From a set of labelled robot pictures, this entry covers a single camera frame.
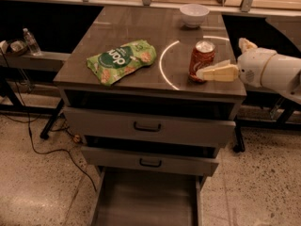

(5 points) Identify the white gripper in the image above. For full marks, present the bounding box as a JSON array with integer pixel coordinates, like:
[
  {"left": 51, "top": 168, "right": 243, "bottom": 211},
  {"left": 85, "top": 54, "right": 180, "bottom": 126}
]
[{"left": 196, "top": 38, "right": 277, "bottom": 88}]

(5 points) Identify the red coke can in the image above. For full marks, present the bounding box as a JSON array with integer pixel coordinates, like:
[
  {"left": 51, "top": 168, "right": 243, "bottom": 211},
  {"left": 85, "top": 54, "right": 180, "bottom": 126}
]
[{"left": 189, "top": 40, "right": 215, "bottom": 83}]

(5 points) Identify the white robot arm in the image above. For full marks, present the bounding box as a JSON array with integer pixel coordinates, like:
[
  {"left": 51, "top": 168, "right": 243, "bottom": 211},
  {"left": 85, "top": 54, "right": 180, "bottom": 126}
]
[{"left": 196, "top": 38, "right": 301, "bottom": 105}]

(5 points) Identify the middle grey drawer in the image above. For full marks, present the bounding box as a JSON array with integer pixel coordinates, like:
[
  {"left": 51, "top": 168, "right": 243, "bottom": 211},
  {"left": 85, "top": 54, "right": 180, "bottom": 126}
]
[{"left": 81, "top": 146, "right": 218, "bottom": 176}]

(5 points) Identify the grey drawer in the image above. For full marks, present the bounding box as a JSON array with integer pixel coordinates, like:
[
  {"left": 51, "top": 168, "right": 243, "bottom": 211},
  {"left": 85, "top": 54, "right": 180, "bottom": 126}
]
[
  {"left": 88, "top": 168, "right": 203, "bottom": 226},
  {"left": 64, "top": 107, "right": 235, "bottom": 146},
  {"left": 81, "top": 146, "right": 218, "bottom": 176}
]

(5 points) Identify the grey drawer cabinet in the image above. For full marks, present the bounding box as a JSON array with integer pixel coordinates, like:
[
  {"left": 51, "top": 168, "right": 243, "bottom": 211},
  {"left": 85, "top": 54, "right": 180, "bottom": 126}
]
[{"left": 53, "top": 5, "right": 248, "bottom": 226}]

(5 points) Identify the top grey drawer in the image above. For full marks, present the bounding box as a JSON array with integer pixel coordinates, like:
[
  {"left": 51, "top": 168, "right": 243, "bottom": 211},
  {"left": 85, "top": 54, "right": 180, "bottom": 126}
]
[{"left": 64, "top": 107, "right": 235, "bottom": 146}]

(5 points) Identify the bottom grey drawer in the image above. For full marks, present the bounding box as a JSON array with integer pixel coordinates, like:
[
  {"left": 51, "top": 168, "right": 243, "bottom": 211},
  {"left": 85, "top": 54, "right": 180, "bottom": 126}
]
[{"left": 88, "top": 168, "right": 203, "bottom": 226}]

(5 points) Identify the white bowl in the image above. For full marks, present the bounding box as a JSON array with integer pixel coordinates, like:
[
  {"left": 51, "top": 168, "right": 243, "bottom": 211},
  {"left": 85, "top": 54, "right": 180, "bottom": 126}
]
[{"left": 180, "top": 4, "right": 210, "bottom": 27}]

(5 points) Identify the green chip bag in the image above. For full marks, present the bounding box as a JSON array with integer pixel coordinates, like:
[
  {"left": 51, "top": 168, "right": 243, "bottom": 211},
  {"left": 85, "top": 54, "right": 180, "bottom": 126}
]
[{"left": 87, "top": 40, "right": 157, "bottom": 86}]

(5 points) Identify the grey side shelf left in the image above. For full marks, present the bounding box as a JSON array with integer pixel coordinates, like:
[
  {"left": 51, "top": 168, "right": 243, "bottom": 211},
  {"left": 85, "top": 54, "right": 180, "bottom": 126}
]
[{"left": 0, "top": 51, "right": 70, "bottom": 72}]

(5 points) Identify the clear water bottle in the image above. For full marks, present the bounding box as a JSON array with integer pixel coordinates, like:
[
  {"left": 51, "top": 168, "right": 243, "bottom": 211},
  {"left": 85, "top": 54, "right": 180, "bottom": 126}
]
[{"left": 23, "top": 28, "right": 41, "bottom": 56}]

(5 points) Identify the small dark bowl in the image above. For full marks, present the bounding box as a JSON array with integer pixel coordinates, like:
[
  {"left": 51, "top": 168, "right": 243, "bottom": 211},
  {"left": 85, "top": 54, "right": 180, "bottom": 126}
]
[{"left": 6, "top": 40, "right": 27, "bottom": 57}]

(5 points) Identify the black floor cable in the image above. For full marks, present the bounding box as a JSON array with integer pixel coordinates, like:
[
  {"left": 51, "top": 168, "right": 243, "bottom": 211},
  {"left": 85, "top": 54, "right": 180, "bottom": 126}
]
[{"left": 0, "top": 47, "right": 98, "bottom": 193}]

